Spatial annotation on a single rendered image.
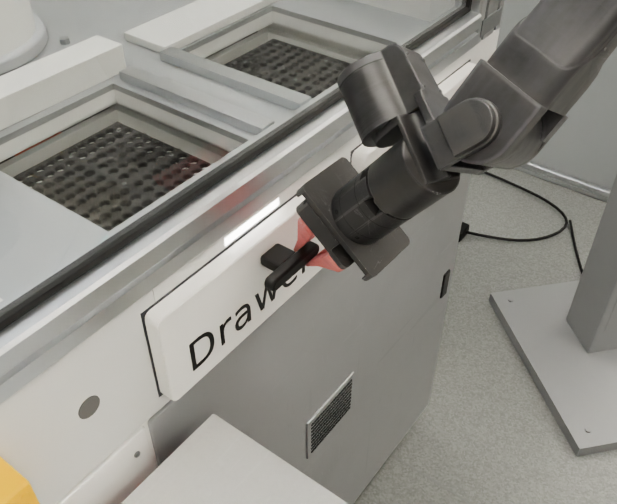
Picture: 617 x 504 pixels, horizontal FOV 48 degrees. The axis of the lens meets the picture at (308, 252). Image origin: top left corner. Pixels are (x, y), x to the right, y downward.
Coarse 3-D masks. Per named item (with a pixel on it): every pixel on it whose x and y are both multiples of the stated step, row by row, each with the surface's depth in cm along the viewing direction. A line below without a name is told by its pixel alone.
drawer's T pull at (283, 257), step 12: (276, 252) 67; (288, 252) 67; (300, 252) 67; (312, 252) 68; (264, 264) 67; (276, 264) 66; (288, 264) 66; (300, 264) 67; (276, 276) 65; (288, 276) 66; (276, 288) 65
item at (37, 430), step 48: (480, 48) 97; (288, 192) 70; (96, 336) 55; (144, 336) 60; (48, 384) 53; (96, 384) 57; (144, 384) 63; (0, 432) 51; (48, 432) 55; (96, 432) 60; (48, 480) 57
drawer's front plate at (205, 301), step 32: (288, 224) 69; (224, 256) 64; (256, 256) 67; (192, 288) 61; (224, 288) 64; (256, 288) 69; (288, 288) 75; (160, 320) 58; (192, 320) 62; (224, 320) 66; (256, 320) 72; (160, 352) 60; (224, 352) 69; (160, 384) 64; (192, 384) 66
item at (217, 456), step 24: (216, 432) 70; (240, 432) 70; (192, 456) 67; (216, 456) 67; (240, 456) 67; (264, 456) 67; (144, 480) 66; (168, 480) 65; (192, 480) 65; (216, 480) 65; (240, 480) 65; (264, 480) 65; (288, 480) 65; (312, 480) 66
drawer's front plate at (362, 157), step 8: (472, 64) 94; (456, 72) 93; (464, 72) 93; (448, 80) 91; (456, 80) 91; (440, 88) 89; (448, 88) 89; (456, 88) 91; (448, 96) 90; (360, 152) 78; (368, 152) 78; (376, 152) 79; (384, 152) 81; (352, 160) 78; (360, 160) 78; (368, 160) 78; (360, 168) 78
